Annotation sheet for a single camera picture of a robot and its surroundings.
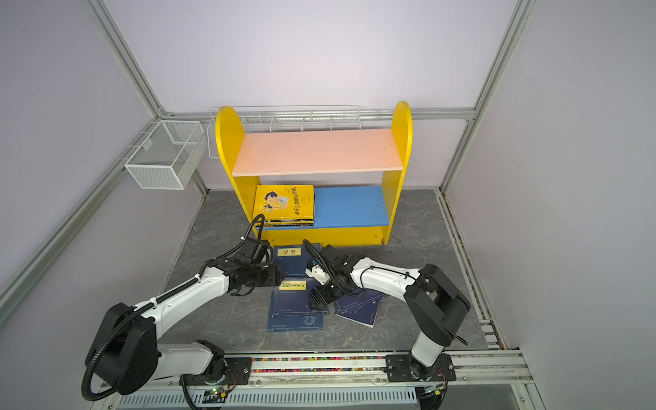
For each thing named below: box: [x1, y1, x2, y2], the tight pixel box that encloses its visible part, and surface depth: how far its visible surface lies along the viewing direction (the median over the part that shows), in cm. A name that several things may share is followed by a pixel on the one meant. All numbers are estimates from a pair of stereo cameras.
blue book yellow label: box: [274, 244, 309, 278], surface depth 98 cm
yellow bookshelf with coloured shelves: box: [215, 100, 414, 246], surface depth 81 cm
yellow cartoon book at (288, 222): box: [262, 218, 315, 227], surface depth 90 cm
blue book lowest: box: [334, 288, 390, 328], surface depth 85 cm
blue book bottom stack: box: [266, 308, 328, 333], surface depth 84 cm
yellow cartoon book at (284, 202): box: [252, 184, 315, 220], surface depth 91 cm
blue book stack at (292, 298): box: [271, 276, 328, 317], surface depth 88 cm
